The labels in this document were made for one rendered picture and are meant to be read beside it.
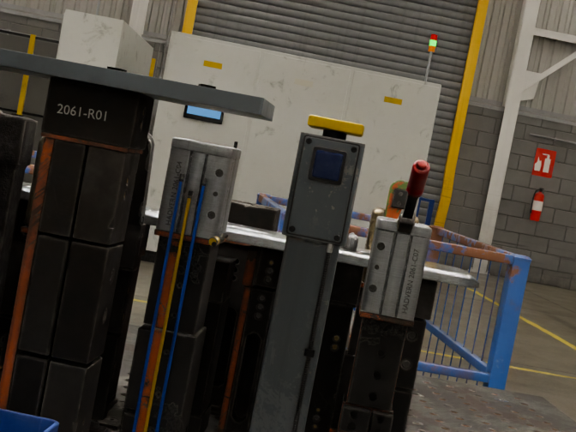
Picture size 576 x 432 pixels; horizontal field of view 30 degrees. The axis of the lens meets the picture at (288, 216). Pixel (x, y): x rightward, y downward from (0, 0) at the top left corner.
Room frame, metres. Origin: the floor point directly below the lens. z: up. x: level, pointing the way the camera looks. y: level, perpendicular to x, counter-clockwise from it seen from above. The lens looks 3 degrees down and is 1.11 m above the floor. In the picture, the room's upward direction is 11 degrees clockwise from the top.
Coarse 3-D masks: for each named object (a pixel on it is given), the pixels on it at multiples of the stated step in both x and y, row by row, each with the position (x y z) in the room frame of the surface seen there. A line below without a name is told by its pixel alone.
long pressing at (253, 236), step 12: (24, 192) 1.44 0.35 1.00; (156, 216) 1.43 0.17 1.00; (228, 228) 1.43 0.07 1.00; (240, 228) 1.53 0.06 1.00; (252, 228) 1.56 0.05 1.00; (240, 240) 1.42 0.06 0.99; (252, 240) 1.42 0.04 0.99; (264, 240) 1.42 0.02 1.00; (276, 240) 1.42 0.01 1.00; (348, 252) 1.42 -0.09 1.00; (360, 252) 1.50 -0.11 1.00; (360, 264) 1.41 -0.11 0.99; (432, 264) 1.53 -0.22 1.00; (432, 276) 1.41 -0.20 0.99; (444, 276) 1.41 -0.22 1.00; (456, 276) 1.40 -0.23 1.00; (468, 276) 1.41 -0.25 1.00
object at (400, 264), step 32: (384, 224) 1.30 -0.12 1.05; (416, 224) 1.32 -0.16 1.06; (384, 256) 1.30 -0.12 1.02; (416, 256) 1.29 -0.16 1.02; (384, 288) 1.30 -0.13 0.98; (416, 288) 1.29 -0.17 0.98; (384, 320) 1.30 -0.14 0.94; (384, 352) 1.31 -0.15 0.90; (352, 384) 1.31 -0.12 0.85; (384, 384) 1.30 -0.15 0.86; (352, 416) 1.31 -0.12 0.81; (384, 416) 1.30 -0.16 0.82
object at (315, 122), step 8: (312, 120) 1.15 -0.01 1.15; (320, 120) 1.15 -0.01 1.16; (328, 120) 1.15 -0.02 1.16; (336, 120) 1.15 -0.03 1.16; (320, 128) 1.16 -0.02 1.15; (328, 128) 1.15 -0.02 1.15; (336, 128) 1.14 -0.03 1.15; (344, 128) 1.14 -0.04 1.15; (352, 128) 1.14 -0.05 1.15; (360, 128) 1.14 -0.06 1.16; (328, 136) 1.16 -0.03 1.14; (336, 136) 1.16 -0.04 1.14; (344, 136) 1.17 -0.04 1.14; (360, 136) 1.19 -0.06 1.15
